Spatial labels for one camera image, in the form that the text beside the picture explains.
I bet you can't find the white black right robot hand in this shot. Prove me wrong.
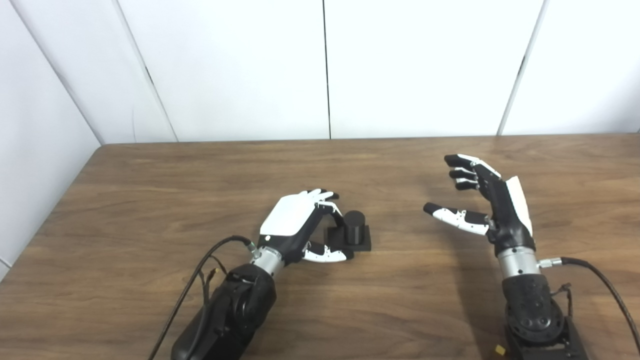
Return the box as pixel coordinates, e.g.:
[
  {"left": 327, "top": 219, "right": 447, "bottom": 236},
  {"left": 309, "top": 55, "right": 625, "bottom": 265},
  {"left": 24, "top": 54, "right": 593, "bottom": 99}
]
[{"left": 423, "top": 154, "right": 537, "bottom": 257}]

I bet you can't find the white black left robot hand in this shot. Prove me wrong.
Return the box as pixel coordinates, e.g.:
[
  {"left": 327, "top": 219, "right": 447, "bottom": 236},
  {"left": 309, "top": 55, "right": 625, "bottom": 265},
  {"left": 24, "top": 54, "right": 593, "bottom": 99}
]
[{"left": 256, "top": 188, "right": 355, "bottom": 264}]

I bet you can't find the black peg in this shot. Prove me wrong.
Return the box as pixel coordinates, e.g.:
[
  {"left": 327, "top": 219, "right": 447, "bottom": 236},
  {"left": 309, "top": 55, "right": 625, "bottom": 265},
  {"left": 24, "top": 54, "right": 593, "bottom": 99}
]
[{"left": 325, "top": 210, "right": 372, "bottom": 252}]

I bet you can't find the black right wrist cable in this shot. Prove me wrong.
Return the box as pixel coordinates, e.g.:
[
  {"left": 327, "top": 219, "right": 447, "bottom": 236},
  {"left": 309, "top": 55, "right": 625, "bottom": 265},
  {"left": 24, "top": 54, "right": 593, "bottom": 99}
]
[{"left": 538, "top": 256, "right": 640, "bottom": 351}]

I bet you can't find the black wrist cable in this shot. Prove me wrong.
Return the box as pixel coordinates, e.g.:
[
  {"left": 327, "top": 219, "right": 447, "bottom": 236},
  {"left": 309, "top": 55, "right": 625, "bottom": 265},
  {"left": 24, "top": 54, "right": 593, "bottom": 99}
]
[
  {"left": 538, "top": 256, "right": 640, "bottom": 351},
  {"left": 147, "top": 235, "right": 257, "bottom": 360}
]

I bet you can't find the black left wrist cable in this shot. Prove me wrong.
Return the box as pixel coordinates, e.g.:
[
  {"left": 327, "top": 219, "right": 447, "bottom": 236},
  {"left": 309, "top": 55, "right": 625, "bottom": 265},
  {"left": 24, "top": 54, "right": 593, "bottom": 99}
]
[{"left": 147, "top": 235, "right": 257, "bottom": 360}]

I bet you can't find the thin left wrist wire bundle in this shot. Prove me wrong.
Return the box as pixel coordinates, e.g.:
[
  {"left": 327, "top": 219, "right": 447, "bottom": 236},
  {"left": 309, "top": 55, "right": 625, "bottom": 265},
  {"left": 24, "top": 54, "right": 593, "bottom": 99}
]
[{"left": 200, "top": 255, "right": 223, "bottom": 306}]

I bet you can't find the thin wrist wire bundle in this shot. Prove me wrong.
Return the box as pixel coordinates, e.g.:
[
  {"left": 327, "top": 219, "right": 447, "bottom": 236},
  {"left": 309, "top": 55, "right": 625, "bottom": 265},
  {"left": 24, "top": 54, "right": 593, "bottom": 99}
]
[
  {"left": 552, "top": 283, "right": 573, "bottom": 318},
  {"left": 200, "top": 255, "right": 223, "bottom": 306}
]

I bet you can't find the thin right wrist wire bundle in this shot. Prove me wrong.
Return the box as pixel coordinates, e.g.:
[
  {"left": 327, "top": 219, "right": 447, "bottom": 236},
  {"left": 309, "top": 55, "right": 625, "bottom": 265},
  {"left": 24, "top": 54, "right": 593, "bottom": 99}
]
[{"left": 552, "top": 283, "right": 573, "bottom": 318}]

